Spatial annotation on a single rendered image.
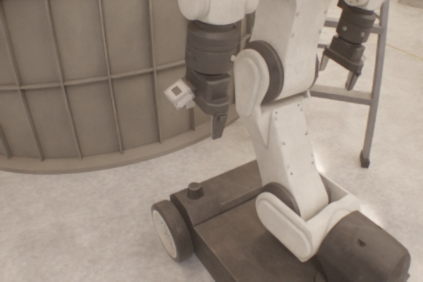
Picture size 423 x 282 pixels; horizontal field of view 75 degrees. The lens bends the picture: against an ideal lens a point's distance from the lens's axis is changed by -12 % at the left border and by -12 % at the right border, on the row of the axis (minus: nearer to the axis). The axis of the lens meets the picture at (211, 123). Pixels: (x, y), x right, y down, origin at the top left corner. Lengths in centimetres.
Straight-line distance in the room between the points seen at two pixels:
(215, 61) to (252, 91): 18
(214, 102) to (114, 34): 80
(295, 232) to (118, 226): 67
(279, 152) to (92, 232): 74
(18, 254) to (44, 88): 65
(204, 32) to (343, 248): 52
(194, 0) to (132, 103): 98
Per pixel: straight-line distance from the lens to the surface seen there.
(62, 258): 115
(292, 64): 68
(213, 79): 54
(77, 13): 127
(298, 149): 78
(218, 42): 50
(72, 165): 148
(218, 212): 94
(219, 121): 57
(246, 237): 89
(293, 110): 77
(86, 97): 137
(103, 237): 116
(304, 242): 73
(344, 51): 86
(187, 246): 93
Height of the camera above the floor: 86
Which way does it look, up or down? 30 degrees down
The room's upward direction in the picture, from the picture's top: straight up
